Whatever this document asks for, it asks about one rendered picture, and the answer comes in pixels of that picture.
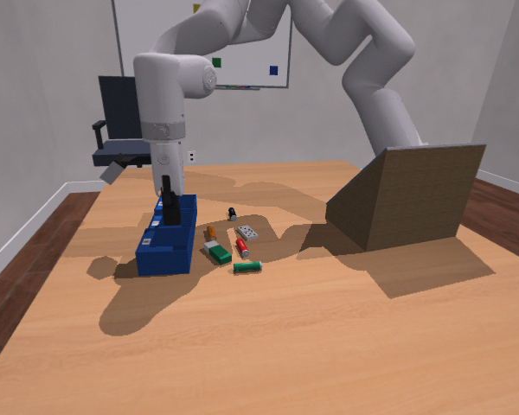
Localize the orange battery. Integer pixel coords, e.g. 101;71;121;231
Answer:
207;225;216;241

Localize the white domino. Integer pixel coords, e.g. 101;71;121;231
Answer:
238;226;259;240

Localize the green aa battery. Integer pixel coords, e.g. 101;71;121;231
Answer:
234;262;262;271

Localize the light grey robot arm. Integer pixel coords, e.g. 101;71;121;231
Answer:
133;0;429;157

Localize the green and white eraser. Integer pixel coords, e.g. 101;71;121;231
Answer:
204;240;232;265

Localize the red aa battery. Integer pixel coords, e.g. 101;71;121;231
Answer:
236;239;249;257

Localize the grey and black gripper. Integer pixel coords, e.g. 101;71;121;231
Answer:
143;136;186;226

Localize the black aa battery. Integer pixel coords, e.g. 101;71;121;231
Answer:
228;207;237;221

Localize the blue three-compartment bin rack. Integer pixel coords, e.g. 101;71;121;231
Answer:
135;195;197;276

